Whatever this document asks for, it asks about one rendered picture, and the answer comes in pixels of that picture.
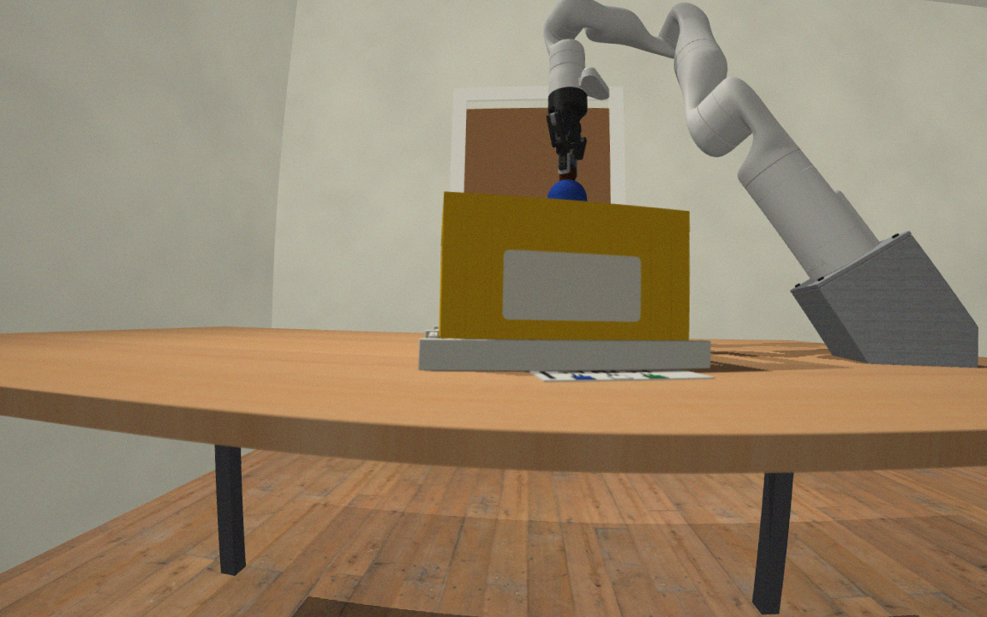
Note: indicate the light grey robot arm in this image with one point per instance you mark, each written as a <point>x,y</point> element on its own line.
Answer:
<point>820,226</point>

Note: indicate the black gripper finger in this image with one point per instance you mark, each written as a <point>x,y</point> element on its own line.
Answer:
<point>577,148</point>
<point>555,125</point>

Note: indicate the white paper pick list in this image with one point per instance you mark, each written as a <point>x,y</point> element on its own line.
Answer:
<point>618,375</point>

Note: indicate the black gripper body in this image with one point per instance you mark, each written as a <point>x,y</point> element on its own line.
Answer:
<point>571,102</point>

